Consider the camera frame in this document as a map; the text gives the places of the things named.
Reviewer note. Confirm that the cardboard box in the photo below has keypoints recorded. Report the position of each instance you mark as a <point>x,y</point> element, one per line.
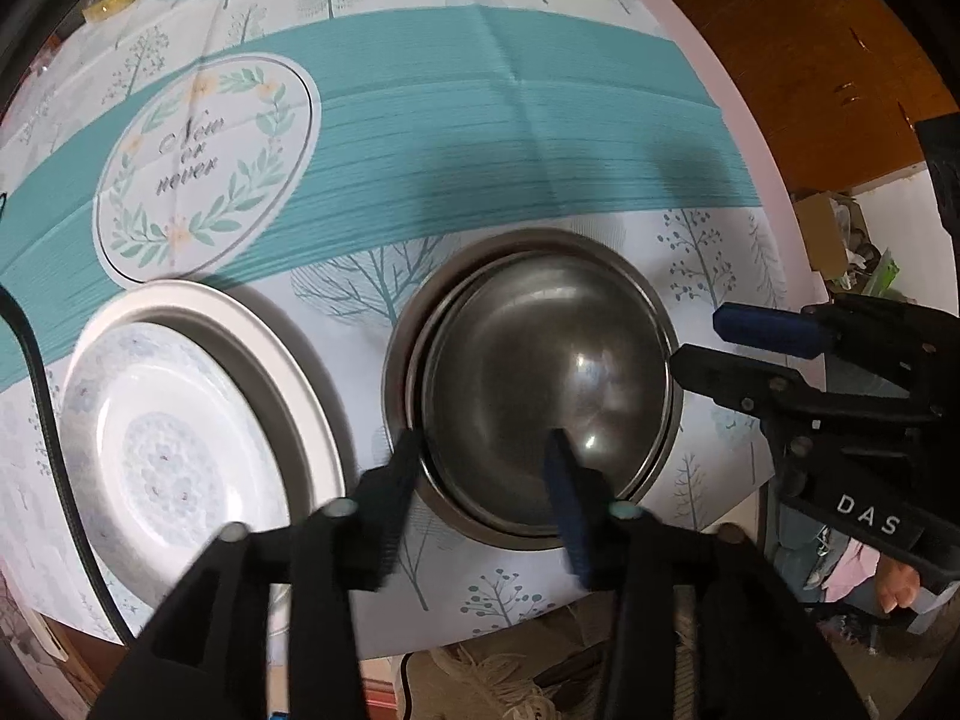
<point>821,236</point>

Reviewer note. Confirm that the white patterned plate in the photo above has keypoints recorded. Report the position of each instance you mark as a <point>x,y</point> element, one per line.
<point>289,382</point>

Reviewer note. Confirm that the green packet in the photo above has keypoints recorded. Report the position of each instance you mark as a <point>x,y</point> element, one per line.
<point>883,274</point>

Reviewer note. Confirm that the beige fringed rug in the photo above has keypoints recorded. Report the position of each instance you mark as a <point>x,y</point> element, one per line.
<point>495,679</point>

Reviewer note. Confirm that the person's right hand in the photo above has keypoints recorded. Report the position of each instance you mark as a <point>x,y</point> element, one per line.
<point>898,586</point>

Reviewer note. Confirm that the large steel bowl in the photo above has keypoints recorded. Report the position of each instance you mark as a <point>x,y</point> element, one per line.
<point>540,241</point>

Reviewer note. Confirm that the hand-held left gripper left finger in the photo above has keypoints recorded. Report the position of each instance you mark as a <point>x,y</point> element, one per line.
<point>397,510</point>

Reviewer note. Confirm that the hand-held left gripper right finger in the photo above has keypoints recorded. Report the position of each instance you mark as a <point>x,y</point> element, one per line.
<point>566,517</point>

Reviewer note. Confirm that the tree print tablecloth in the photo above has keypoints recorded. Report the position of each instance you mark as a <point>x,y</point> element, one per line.
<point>450,127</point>

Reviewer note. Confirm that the pink clothing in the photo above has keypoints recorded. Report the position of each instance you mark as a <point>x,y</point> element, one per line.
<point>855,566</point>

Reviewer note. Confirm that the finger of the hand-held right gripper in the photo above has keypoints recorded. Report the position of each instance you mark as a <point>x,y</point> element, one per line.
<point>765,330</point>
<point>720,379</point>

